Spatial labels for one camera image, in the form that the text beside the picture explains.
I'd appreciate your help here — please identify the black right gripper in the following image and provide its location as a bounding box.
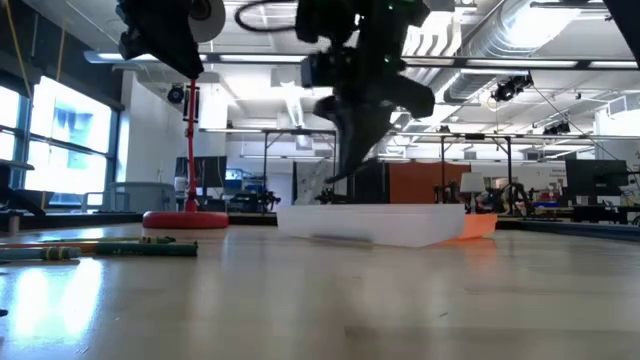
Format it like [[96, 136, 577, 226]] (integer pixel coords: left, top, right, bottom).
[[309, 44, 437, 184]]

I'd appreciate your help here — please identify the translucent white supply box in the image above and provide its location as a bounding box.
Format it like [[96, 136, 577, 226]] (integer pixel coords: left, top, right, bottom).
[[276, 202, 467, 249]]

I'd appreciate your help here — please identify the orange plastic box lid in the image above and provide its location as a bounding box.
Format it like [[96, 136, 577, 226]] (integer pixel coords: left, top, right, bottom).
[[462, 213, 499, 241]]

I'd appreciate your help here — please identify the thin green crayon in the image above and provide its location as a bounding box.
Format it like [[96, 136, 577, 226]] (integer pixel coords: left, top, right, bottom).
[[38, 235, 177, 245]]

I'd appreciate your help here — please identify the green marker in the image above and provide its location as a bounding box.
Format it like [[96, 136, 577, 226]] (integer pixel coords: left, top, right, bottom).
[[93, 240, 199, 258]]

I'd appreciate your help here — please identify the dark marker with yellow band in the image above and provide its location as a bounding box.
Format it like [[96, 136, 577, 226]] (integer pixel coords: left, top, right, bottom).
[[0, 246, 83, 262]]

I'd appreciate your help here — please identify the orange partition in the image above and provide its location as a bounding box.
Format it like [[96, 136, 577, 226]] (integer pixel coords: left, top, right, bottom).
[[388, 161, 472, 205]]

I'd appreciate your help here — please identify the white lamp shade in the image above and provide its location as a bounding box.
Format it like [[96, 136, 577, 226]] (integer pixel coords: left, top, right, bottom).
[[458, 172, 487, 195]]

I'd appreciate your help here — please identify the large bright window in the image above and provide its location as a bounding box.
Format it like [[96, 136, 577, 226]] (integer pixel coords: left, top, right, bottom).
[[0, 74, 121, 207]]

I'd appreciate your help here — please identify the overhead light bar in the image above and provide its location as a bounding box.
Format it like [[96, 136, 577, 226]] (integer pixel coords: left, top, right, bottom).
[[83, 49, 640, 72]]

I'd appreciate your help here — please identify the grey plastic bin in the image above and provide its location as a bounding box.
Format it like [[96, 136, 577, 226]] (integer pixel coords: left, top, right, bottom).
[[106, 180, 177, 215]]

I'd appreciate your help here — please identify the red stand with white disc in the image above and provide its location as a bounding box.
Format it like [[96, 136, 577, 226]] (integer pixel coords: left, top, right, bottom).
[[141, 0, 230, 230]]

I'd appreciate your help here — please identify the large black monitor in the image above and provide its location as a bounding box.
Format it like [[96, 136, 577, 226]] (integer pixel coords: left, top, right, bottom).
[[564, 158, 630, 200]]

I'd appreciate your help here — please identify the black metal frame rig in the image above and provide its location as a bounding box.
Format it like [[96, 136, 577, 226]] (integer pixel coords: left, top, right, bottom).
[[260, 127, 339, 204], [438, 132, 514, 204]]

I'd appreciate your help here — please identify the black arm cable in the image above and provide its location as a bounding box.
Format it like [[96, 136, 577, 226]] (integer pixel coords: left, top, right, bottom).
[[233, 0, 301, 34]]

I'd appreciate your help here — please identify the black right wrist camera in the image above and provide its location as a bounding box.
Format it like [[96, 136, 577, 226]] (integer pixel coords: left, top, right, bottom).
[[299, 49, 345, 92]]

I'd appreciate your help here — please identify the black ceiling camera cluster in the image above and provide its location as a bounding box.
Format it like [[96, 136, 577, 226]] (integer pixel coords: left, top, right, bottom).
[[490, 72, 535, 104]]

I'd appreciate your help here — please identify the silver ventilation duct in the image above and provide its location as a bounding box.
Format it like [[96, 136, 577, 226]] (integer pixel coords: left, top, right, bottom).
[[442, 0, 584, 104]]

